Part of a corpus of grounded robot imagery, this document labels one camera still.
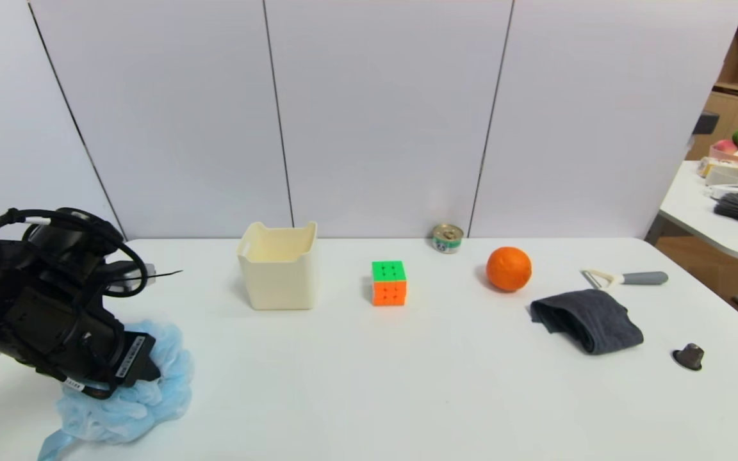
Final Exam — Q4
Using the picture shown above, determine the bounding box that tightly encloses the orange fruit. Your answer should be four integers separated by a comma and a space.
486, 247, 532, 293

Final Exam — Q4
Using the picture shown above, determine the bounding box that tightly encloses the white peeler grey handle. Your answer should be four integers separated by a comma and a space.
582, 268, 669, 291

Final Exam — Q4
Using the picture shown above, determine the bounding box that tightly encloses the light blue bath loofah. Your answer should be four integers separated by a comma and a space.
37, 320, 194, 461

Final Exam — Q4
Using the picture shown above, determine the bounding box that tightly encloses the dark grey folded towel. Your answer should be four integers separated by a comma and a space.
530, 289, 644, 355

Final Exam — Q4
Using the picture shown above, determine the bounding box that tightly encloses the small dark brown cap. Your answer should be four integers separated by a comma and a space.
673, 343, 705, 371

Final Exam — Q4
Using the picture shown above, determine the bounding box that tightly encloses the pink basket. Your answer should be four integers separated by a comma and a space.
709, 139, 738, 167

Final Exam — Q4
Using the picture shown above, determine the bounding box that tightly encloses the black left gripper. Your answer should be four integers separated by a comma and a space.
7, 283, 162, 388

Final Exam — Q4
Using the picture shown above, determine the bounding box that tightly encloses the white side table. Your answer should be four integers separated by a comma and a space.
644, 160, 738, 262

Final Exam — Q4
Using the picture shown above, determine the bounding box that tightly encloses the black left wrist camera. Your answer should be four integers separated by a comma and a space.
23, 210, 156, 295

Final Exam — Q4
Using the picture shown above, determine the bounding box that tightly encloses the colourful puzzle cube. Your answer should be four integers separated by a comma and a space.
372, 261, 407, 307

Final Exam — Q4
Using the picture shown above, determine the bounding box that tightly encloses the small tin can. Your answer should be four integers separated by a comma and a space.
432, 223, 464, 254

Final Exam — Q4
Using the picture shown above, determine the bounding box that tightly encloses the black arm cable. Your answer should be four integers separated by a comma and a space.
0, 208, 149, 298

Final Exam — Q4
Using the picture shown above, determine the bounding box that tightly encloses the white plastic box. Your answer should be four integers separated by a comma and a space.
236, 222, 318, 311

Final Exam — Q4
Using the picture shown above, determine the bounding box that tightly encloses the white rectangular box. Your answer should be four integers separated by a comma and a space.
705, 165, 738, 187

